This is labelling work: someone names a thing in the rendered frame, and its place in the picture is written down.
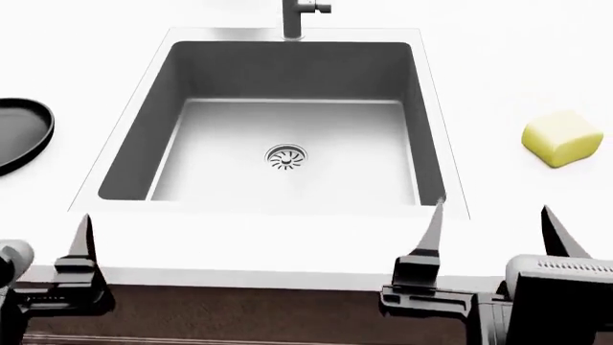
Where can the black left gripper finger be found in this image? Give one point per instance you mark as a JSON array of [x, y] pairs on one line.
[[81, 262]]

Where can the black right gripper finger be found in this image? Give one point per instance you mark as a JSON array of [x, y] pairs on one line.
[[560, 240], [424, 258]]

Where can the yellow sponge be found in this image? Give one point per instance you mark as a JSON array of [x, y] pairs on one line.
[[560, 138]]

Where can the black round pan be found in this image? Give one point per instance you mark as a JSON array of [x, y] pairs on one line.
[[21, 136]]

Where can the round metal sink drain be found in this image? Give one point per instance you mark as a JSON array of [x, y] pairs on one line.
[[286, 157]]

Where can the grey rectangular kitchen sink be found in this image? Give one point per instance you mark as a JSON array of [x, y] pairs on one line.
[[230, 79]]

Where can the dark brown cabinet front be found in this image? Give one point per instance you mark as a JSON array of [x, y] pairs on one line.
[[249, 316]]

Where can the dark grey metal faucet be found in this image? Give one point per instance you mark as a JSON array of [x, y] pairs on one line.
[[293, 18]]

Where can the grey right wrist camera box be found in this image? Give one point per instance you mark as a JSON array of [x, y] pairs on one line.
[[565, 302]]

